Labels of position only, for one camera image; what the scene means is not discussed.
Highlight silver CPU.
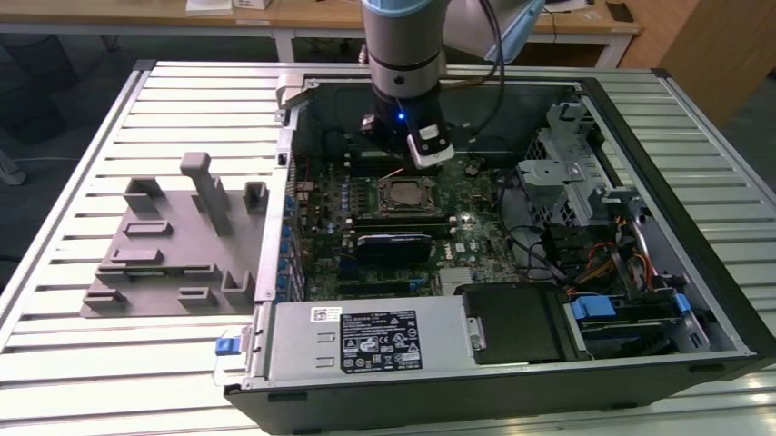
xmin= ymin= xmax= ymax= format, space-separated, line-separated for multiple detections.
xmin=387 ymin=183 xmax=428 ymax=206

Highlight metal socket cover frame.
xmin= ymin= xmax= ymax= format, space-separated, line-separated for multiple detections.
xmin=375 ymin=177 xmax=440 ymax=215

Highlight silver metal drive cage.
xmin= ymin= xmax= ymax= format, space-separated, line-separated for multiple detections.
xmin=518 ymin=102 xmax=614 ymax=228

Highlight small black graphics card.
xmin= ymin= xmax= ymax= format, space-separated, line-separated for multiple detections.
xmin=354 ymin=233 xmax=435 ymax=265

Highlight green motherboard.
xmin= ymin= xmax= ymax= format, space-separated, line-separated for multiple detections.
xmin=283 ymin=149 xmax=529 ymax=303

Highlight wooden desk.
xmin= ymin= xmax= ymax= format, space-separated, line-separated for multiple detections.
xmin=293 ymin=0 xmax=645 ymax=69
xmin=0 ymin=0 xmax=296 ymax=63

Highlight small silver heatsink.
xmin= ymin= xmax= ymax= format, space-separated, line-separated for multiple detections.
xmin=439 ymin=267 xmax=475 ymax=286

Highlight grey parts rack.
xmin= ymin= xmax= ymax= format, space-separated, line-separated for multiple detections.
xmin=77 ymin=151 xmax=271 ymax=319

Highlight black plastic shroud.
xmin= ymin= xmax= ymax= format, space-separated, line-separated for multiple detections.
xmin=459 ymin=282 xmax=577 ymax=366

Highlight silver power supply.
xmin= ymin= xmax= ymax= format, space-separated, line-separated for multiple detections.
xmin=265 ymin=298 xmax=486 ymax=382

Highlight blue disk carrier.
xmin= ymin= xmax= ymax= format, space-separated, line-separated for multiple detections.
xmin=569 ymin=293 xmax=691 ymax=328

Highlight wooden cabinet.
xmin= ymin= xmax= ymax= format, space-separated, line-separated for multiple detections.
xmin=617 ymin=0 xmax=776 ymax=128

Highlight black chair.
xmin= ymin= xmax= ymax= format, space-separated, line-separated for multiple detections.
xmin=0 ymin=34 xmax=80 ymax=146

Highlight grey stand foot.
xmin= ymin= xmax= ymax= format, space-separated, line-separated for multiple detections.
xmin=0 ymin=149 xmax=26 ymax=185

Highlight black open PC case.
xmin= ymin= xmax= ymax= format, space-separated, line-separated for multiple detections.
xmin=211 ymin=72 xmax=765 ymax=436

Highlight silver disk bay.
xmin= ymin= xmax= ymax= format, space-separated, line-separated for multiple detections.
xmin=559 ymin=272 xmax=717 ymax=364

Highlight black and white wrist camera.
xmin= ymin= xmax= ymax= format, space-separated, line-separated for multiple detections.
xmin=403 ymin=122 xmax=456 ymax=170

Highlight black cable with brass end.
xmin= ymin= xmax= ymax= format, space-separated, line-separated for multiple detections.
xmin=443 ymin=0 xmax=507 ymax=90

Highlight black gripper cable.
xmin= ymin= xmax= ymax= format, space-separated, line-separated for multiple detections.
xmin=456 ymin=0 xmax=509 ymax=140

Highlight yellow wire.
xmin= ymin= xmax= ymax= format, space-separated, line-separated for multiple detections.
xmin=569 ymin=261 xmax=613 ymax=285

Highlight orange wire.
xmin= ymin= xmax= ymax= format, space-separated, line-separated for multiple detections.
xmin=629 ymin=253 xmax=659 ymax=294

